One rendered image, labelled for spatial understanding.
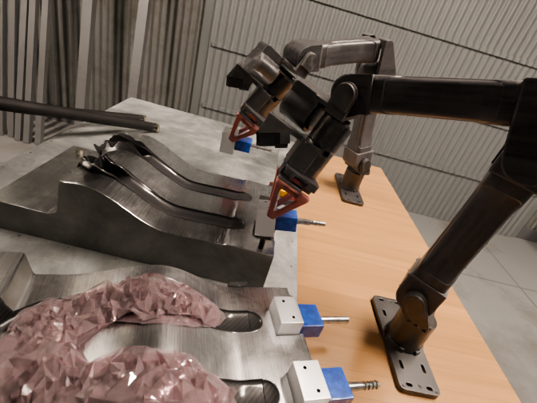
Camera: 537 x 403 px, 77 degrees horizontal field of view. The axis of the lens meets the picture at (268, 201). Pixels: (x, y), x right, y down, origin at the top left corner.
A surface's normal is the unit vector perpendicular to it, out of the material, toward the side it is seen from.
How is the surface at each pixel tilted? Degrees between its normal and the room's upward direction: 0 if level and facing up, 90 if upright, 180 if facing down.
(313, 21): 90
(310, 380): 0
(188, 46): 90
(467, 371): 0
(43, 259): 0
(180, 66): 90
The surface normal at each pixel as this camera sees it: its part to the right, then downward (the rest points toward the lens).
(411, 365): 0.25, -0.83
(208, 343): 0.66, -0.69
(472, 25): -0.04, 0.50
